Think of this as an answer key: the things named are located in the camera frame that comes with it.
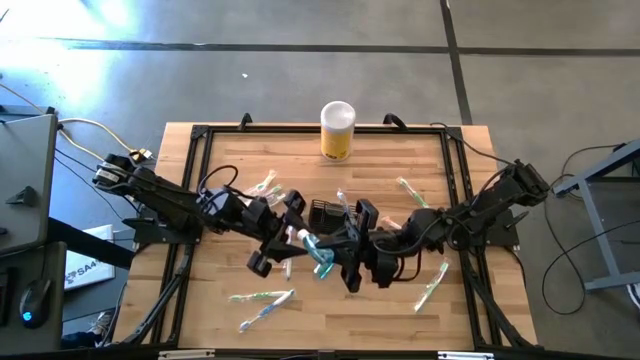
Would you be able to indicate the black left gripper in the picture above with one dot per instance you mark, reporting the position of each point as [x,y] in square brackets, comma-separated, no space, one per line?
[260,215]

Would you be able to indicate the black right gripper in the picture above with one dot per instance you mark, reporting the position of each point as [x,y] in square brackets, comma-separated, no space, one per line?
[380,250]

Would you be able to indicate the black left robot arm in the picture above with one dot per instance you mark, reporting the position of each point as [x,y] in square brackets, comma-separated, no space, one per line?
[160,197]

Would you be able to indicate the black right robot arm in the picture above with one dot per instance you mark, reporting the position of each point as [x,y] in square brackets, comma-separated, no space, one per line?
[480,210]

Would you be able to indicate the black table clamp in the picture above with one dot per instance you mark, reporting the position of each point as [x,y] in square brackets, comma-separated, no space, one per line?
[395,120]
[245,120]

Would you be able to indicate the black diagonal bar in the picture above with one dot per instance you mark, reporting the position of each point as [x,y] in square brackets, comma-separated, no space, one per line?
[90,245]

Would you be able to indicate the white printed box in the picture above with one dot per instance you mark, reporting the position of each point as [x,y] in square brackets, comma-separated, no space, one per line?
[90,265]

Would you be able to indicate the person's shoe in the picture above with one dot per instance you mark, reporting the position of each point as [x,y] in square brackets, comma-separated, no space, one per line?
[634,297]
[103,324]

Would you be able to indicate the dark desk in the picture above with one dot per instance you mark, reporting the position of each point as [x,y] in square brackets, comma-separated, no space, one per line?
[55,265]

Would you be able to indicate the grey metal stand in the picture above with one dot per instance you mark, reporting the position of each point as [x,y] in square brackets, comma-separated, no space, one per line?
[597,225]

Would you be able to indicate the black computer mouse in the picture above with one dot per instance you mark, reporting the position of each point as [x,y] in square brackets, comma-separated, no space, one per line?
[35,300]

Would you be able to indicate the black wedge stand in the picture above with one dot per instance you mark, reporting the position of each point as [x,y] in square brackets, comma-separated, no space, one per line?
[26,198]

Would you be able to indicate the grey desk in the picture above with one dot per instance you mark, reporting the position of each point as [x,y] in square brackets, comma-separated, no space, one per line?
[27,150]

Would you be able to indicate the black aluminium table frame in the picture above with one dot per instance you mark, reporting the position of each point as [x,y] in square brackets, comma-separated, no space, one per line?
[275,129]

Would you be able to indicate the silver bracket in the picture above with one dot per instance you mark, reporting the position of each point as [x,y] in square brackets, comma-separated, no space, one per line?
[185,354]
[465,356]

